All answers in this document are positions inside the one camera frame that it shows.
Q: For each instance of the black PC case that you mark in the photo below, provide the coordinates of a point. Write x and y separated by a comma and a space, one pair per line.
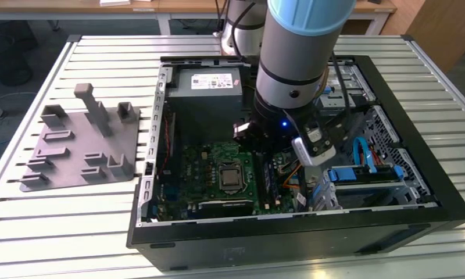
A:
294, 229

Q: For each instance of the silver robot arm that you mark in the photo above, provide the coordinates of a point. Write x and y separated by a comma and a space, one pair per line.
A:
294, 58

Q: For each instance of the wooden desk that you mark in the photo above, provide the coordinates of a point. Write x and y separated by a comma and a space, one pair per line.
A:
61, 8

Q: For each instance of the black graphics card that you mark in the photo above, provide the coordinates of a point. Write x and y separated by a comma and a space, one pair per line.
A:
224, 209

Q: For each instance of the silver CPU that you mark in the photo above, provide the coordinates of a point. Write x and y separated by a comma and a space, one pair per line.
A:
230, 178

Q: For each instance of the grey parts rack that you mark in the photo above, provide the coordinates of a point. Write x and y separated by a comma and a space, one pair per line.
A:
89, 139

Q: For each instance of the black RAM slot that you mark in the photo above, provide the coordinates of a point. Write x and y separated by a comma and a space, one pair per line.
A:
260, 180

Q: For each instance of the white box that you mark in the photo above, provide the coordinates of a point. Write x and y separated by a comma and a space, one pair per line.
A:
113, 2

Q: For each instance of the black office chair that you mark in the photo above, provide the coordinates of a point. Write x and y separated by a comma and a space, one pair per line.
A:
6, 58

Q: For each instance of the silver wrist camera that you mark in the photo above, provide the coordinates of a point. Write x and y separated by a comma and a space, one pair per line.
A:
308, 155

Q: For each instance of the green motherboard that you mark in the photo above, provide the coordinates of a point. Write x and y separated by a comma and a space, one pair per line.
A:
194, 162

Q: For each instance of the grey power supply unit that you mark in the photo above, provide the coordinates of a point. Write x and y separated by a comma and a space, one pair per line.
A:
205, 116

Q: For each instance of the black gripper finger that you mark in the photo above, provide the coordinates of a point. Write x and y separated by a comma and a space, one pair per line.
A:
241, 132

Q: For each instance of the blue expansion slot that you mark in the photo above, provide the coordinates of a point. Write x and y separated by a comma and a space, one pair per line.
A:
172, 193

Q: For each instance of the grey metal drive cage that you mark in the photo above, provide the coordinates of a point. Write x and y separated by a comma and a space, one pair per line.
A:
358, 78

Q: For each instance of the grey metal disk bay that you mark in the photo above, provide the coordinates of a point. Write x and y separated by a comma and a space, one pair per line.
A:
372, 187

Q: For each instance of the black CPU socket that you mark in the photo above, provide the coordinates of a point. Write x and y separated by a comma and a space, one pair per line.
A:
229, 164

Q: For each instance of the wooden cabinet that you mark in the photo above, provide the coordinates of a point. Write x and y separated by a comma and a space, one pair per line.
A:
441, 29

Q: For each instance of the hard disk in blue carrier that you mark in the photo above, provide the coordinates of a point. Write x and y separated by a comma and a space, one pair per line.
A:
345, 175

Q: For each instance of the white board connector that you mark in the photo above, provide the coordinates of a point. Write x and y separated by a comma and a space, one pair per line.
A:
281, 168

